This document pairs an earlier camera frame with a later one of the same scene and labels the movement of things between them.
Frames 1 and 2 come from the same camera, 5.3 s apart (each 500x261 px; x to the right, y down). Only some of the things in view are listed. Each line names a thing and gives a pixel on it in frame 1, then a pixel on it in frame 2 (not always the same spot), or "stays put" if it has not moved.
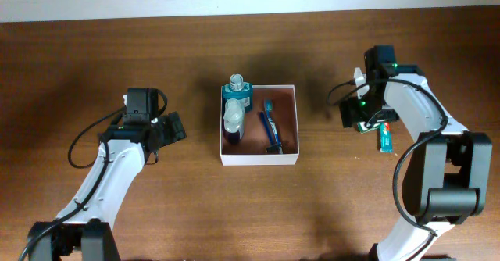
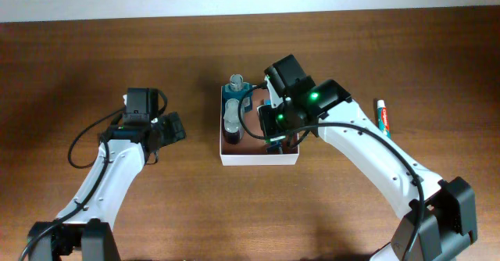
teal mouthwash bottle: (237, 89) stays put
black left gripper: (173, 130) stays put
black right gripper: (352, 114) → (269, 122)
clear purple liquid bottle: (233, 121) stays put
